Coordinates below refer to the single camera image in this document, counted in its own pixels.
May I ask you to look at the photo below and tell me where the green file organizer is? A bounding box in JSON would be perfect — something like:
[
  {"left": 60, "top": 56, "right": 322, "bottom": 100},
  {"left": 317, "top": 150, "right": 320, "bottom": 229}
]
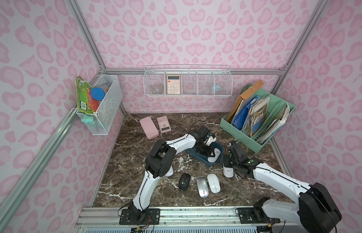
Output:
[{"left": 220, "top": 89, "right": 296, "bottom": 153}]

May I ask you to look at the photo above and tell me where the white slim computer mouse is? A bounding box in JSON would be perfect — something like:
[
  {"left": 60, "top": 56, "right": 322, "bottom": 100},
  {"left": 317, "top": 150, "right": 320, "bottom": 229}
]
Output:
[{"left": 165, "top": 166, "right": 174, "bottom": 177}]

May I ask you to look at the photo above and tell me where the light blue item in shelf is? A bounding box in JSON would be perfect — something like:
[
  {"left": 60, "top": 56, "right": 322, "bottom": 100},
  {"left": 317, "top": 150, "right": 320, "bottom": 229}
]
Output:
[{"left": 211, "top": 84, "right": 222, "bottom": 94}]

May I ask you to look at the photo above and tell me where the white papers bundle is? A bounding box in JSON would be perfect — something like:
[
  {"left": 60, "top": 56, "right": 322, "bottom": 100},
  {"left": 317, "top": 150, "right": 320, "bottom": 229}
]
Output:
[{"left": 257, "top": 103, "right": 290, "bottom": 144}]

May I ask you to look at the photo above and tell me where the white rounded computer mouse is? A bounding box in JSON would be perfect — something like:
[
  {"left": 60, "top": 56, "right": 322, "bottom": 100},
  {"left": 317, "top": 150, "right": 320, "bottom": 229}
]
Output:
[{"left": 223, "top": 164, "right": 234, "bottom": 178}]

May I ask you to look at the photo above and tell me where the brown envelope folder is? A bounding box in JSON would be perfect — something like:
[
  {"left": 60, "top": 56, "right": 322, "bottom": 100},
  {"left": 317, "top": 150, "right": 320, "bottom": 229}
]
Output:
[{"left": 226, "top": 80, "right": 264, "bottom": 123}]

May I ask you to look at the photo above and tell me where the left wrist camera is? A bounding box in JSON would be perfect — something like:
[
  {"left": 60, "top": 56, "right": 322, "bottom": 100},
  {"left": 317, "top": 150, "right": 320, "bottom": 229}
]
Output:
[{"left": 205, "top": 133, "right": 217, "bottom": 146}]

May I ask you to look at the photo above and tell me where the orange calculator in shelf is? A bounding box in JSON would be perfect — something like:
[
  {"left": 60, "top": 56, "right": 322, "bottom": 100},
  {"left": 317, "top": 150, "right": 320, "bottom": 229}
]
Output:
[{"left": 166, "top": 75, "right": 182, "bottom": 95}]

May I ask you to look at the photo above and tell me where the white wire wall shelf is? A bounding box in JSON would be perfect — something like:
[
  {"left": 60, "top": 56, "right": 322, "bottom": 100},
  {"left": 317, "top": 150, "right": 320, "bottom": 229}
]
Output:
[{"left": 143, "top": 64, "right": 233, "bottom": 97}]

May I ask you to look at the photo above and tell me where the clear item in shelf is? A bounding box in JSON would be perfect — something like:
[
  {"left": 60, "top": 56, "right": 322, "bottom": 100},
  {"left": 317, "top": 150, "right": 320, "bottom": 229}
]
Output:
[{"left": 150, "top": 84, "right": 164, "bottom": 95}]

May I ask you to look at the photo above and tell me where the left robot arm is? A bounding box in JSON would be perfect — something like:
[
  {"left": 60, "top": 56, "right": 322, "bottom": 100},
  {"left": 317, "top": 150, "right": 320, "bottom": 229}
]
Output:
[{"left": 128, "top": 126, "right": 217, "bottom": 220}]

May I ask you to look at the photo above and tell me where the silver computer mouse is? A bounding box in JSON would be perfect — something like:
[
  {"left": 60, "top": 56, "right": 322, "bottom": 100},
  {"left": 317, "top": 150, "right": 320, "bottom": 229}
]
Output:
[{"left": 196, "top": 177, "right": 209, "bottom": 198}]

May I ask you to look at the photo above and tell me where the pink calculator on table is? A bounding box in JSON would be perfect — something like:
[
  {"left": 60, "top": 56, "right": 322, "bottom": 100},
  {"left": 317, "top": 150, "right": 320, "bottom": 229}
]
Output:
[{"left": 157, "top": 116, "right": 171, "bottom": 134}]

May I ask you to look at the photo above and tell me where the green packaged card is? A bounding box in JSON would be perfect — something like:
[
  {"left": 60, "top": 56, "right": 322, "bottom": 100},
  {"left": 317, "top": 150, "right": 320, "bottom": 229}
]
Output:
[{"left": 75, "top": 76, "right": 95, "bottom": 114}]

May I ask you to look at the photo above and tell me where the black computer mouse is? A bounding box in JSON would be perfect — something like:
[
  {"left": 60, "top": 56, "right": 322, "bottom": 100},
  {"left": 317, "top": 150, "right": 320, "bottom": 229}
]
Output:
[{"left": 178, "top": 173, "right": 191, "bottom": 191}]

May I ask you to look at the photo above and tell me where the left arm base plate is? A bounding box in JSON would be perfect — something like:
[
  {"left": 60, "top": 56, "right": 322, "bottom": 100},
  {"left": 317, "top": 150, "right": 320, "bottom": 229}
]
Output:
[{"left": 118, "top": 208, "right": 161, "bottom": 225}]

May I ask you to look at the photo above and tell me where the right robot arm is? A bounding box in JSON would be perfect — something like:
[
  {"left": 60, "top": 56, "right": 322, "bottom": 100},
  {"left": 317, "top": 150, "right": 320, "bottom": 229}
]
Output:
[{"left": 227, "top": 141, "right": 342, "bottom": 233}]

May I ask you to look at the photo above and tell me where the magazines stack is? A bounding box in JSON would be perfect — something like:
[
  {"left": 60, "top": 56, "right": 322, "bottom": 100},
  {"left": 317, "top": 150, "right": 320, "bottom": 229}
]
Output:
[{"left": 244, "top": 95, "right": 270, "bottom": 137}]

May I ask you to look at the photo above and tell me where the white boxy computer mouse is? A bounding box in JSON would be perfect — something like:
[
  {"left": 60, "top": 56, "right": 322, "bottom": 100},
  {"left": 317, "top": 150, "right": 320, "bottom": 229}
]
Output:
[{"left": 207, "top": 148, "right": 221, "bottom": 163}]

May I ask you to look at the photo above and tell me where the mint green clip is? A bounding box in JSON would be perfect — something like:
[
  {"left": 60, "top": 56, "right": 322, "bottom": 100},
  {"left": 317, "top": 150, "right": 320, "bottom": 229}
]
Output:
[{"left": 81, "top": 114, "right": 95, "bottom": 127}]

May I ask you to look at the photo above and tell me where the white mesh wall basket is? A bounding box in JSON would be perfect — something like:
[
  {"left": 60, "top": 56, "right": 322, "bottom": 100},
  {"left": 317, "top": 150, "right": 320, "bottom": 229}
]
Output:
[{"left": 77, "top": 74, "right": 123, "bottom": 136}]

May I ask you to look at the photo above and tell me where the blue folder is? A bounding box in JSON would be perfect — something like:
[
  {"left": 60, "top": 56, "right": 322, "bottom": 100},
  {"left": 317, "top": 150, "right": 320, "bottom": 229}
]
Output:
[{"left": 232, "top": 96, "right": 260, "bottom": 130}]

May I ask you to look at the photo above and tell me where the blue round lid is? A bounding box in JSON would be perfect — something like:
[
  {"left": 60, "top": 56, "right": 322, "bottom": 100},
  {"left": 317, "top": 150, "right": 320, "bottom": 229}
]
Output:
[{"left": 90, "top": 87, "right": 106, "bottom": 101}]

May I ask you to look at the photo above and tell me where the aluminium front rail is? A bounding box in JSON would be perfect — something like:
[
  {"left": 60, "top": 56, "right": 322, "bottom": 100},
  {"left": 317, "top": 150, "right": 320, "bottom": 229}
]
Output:
[{"left": 73, "top": 206, "right": 306, "bottom": 233}]

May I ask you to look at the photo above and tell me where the teal storage box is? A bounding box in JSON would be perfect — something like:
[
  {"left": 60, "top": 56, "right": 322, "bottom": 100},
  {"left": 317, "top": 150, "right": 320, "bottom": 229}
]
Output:
[{"left": 186, "top": 142, "right": 225, "bottom": 167}]

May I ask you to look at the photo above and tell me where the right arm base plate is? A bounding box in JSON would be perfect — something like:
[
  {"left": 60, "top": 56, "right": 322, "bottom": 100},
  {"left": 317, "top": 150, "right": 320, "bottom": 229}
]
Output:
[{"left": 235, "top": 207, "right": 271, "bottom": 224}]

